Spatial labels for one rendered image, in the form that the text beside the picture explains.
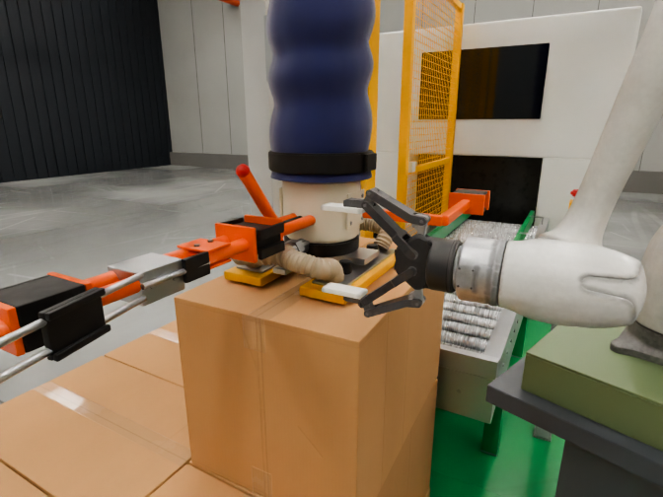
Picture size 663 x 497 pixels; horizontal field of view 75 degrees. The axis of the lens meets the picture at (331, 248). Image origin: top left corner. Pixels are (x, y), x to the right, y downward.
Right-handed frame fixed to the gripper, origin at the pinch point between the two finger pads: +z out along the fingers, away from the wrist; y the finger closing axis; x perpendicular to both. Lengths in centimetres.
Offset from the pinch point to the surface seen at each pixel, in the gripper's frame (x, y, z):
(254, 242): -5.5, -1.0, 11.2
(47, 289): -35.9, -3.0, 14.1
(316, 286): 8.0, 10.7, 7.8
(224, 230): -5.6, -2.3, 17.2
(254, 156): 130, -2, 118
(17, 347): -40.5, 1.0, 12.2
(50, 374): 46, 107, 194
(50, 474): -21, 53, 58
